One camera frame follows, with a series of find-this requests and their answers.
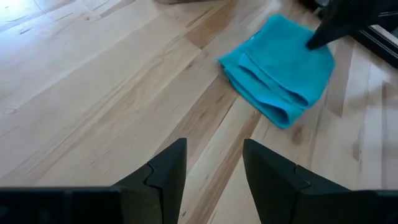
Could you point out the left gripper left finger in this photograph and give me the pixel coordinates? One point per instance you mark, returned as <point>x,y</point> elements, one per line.
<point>140,199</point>

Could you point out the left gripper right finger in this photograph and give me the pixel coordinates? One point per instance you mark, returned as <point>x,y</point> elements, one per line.
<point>280,193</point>

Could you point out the teal microfiber towel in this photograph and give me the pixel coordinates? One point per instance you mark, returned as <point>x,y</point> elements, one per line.
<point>280,68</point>

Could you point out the black aluminium table frame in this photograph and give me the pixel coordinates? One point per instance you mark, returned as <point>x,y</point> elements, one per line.
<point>382,46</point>

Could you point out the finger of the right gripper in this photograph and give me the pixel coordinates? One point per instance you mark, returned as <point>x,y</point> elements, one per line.
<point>326,35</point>

